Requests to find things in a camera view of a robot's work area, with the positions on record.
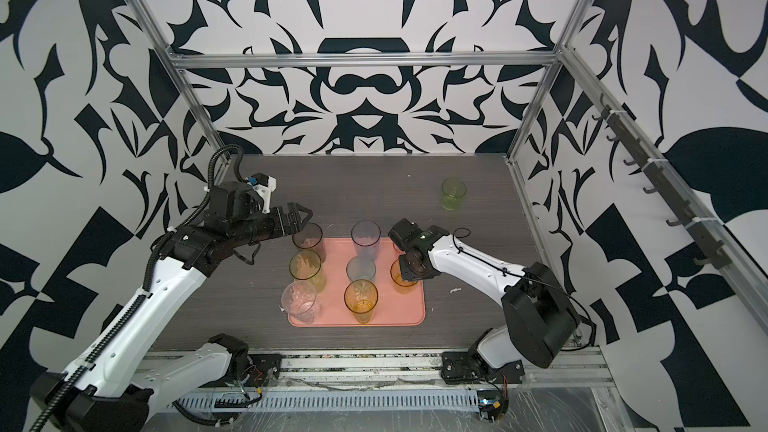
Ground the short yellow glass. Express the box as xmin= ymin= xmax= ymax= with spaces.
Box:
xmin=390 ymin=259 xmax=418 ymax=294

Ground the tall dark grey glass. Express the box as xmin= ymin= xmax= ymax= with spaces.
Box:
xmin=292 ymin=222 xmax=326 ymax=262

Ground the tall green glass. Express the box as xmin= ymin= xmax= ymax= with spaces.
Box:
xmin=289 ymin=250 xmax=326 ymax=293

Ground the teal glass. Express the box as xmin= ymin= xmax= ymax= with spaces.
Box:
xmin=346 ymin=256 xmax=377 ymax=282

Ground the tall blue glass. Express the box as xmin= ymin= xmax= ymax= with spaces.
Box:
xmin=351 ymin=220 xmax=381 ymax=260

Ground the tall yellow glass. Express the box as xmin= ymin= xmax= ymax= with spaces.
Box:
xmin=344 ymin=279 xmax=379 ymax=324

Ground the tall clear glass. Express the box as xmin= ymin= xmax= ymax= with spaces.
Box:
xmin=280 ymin=281 xmax=319 ymax=324

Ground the short green glass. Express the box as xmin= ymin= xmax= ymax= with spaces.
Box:
xmin=441 ymin=178 xmax=467 ymax=211

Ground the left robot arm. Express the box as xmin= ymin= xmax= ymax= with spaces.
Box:
xmin=30 ymin=145 xmax=313 ymax=431

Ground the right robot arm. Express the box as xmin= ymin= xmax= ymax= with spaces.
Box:
xmin=388 ymin=219 xmax=596 ymax=385

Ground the pink tray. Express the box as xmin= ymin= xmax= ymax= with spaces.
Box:
xmin=287 ymin=238 xmax=426 ymax=328

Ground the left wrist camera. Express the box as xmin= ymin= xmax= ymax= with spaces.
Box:
xmin=206 ymin=173 xmax=277 ymax=221

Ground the white cable duct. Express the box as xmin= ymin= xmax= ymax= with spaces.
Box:
xmin=179 ymin=389 xmax=480 ymax=413

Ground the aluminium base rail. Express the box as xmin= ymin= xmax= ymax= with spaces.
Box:
xmin=250 ymin=348 xmax=615 ymax=393

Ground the black hook rail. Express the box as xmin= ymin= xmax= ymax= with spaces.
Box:
xmin=594 ymin=95 xmax=733 ymax=270

